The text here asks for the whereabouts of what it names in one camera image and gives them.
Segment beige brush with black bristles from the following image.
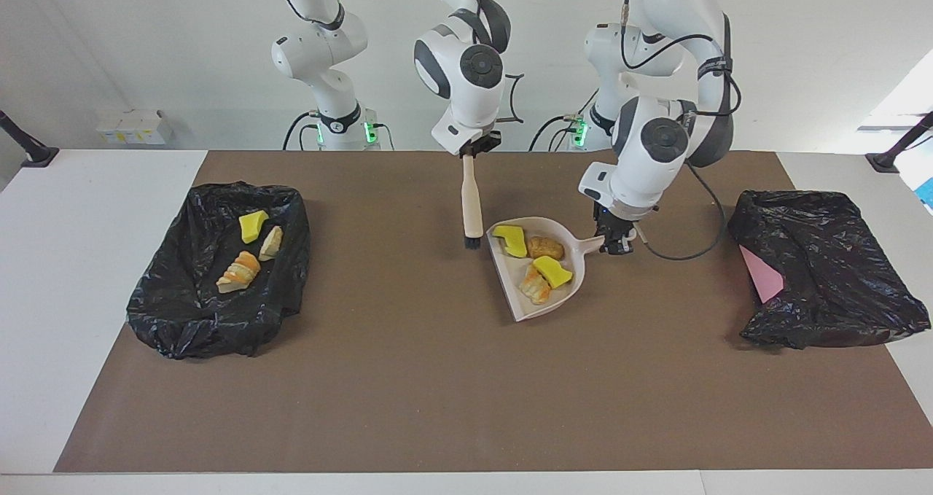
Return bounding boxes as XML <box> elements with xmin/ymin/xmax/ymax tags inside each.
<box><xmin>461</xmin><ymin>154</ymin><xmax>485</xmax><ymax>251</ymax></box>

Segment yellow sponge piece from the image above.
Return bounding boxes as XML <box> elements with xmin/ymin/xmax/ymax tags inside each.
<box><xmin>493</xmin><ymin>225</ymin><xmax>528</xmax><ymax>259</ymax></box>
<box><xmin>238</xmin><ymin>210</ymin><xmax>270</xmax><ymax>244</ymax></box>
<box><xmin>532</xmin><ymin>256</ymin><xmax>574</xmax><ymax>289</ymax></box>

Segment brown bread roll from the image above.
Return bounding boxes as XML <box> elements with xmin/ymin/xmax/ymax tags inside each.
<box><xmin>528</xmin><ymin>236</ymin><xmax>566</xmax><ymax>261</ymax></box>

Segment striped croissant piece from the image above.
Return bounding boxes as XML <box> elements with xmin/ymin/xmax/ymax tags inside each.
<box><xmin>519</xmin><ymin>264</ymin><xmax>553</xmax><ymax>305</ymax></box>
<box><xmin>216</xmin><ymin>251</ymin><xmax>261</xmax><ymax>295</ymax></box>
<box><xmin>259</xmin><ymin>225</ymin><xmax>284</xmax><ymax>262</ymax></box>

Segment beige plastic dustpan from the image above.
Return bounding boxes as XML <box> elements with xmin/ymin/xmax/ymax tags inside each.
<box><xmin>486</xmin><ymin>217</ymin><xmax>607</xmax><ymax>323</ymax></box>

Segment pink bin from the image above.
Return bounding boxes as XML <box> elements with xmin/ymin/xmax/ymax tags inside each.
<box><xmin>738</xmin><ymin>244</ymin><xmax>785</xmax><ymax>304</ymax></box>

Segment black trash bag over pink bin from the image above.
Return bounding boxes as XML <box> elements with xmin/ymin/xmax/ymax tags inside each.
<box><xmin>727</xmin><ymin>189</ymin><xmax>932</xmax><ymax>350</ymax></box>

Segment black trash bag bin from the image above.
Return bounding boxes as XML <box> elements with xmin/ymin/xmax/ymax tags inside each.
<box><xmin>126</xmin><ymin>182</ymin><xmax>312</xmax><ymax>359</ymax></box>

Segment brown table mat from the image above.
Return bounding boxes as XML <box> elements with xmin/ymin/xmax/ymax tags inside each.
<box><xmin>55</xmin><ymin>150</ymin><xmax>933</xmax><ymax>474</ymax></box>

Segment black stand with base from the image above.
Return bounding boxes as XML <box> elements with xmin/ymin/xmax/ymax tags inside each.
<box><xmin>865</xmin><ymin>111</ymin><xmax>933</xmax><ymax>174</ymax></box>
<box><xmin>0</xmin><ymin>110</ymin><xmax>60</xmax><ymax>168</ymax></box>

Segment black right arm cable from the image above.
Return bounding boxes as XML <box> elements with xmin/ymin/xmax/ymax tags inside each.
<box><xmin>271</xmin><ymin>0</ymin><xmax>526</xmax><ymax>125</ymax></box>

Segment black left base cable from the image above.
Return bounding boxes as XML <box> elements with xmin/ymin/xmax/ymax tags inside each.
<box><xmin>528</xmin><ymin>83</ymin><xmax>600</xmax><ymax>152</ymax></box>

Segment black base cable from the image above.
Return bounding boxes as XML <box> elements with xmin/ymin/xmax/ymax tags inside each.
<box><xmin>528</xmin><ymin>83</ymin><xmax>600</xmax><ymax>152</ymax></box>
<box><xmin>283</xmin><ymin>111</ymin><xmax>321</xmax><ymax>152</ymax></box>

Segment black right base cable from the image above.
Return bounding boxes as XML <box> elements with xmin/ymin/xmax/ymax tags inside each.
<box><xmin>283</xmin><ymin>111</ymin><xmax>321</xmax><ymax>152</ymax></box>

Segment white wall socket boxes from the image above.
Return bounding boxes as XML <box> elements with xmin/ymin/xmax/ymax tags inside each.
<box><xmin>96</xmin><ymin>109</ymin><xmax>174</xmax><ymax>146</ymax></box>

